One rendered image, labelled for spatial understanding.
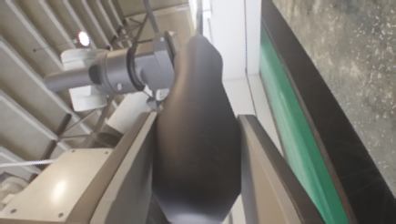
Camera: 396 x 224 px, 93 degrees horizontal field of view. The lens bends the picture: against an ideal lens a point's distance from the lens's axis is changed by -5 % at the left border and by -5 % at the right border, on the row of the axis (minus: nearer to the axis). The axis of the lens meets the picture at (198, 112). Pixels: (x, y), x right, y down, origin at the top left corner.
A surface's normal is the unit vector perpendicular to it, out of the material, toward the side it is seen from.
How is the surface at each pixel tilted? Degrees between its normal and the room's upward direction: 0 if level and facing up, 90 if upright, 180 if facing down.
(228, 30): 90
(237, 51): 90
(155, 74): 90
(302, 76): 90
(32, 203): 101
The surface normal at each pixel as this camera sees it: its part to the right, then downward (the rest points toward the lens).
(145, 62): -0.01, 0.75
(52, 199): 0.03, -0.92
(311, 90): -0.19, -0.65
